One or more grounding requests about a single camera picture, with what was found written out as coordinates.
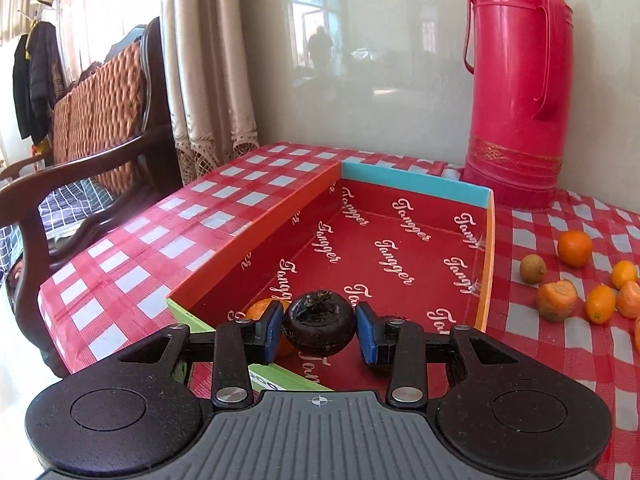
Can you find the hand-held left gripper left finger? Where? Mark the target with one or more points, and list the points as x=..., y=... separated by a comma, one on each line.
x=270, y=332

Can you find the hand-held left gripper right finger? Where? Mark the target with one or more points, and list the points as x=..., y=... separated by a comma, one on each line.
x=365, y=334

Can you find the orange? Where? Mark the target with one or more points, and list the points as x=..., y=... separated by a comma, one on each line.
x=257, y=310
x=575, y=248

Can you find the dark mangosteen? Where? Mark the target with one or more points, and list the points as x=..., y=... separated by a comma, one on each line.
x=319, y=322

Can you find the red printed cardboard box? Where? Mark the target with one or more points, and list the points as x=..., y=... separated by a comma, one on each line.
x=400, y=260

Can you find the red checked tablecloth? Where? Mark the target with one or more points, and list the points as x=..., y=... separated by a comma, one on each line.
x=200, y=220

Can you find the brown-green longan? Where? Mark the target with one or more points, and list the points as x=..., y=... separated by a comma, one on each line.
x=532, y=268

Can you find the kumquat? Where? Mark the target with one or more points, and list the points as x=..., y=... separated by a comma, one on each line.
x=600, y=303
x=624, y=274

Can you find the blue checked cloth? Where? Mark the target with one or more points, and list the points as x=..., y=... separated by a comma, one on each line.
x=65, y=205

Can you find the dark wooden armchair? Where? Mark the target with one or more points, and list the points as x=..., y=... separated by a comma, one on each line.
x=75, y=175

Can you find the beige lace curtain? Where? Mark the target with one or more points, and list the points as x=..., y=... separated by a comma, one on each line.
x=210, y=60

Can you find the orange patterned chair cushion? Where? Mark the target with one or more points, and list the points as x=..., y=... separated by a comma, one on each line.
x=100, y=110

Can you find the red thermos jug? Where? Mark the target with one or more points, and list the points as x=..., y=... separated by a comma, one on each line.
x=517, y=95

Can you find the black padded jacket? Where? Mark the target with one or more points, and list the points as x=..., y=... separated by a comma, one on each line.
x=44, y=75

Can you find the dark hanging coat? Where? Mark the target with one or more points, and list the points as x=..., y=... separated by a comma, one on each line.
x=20, y=85

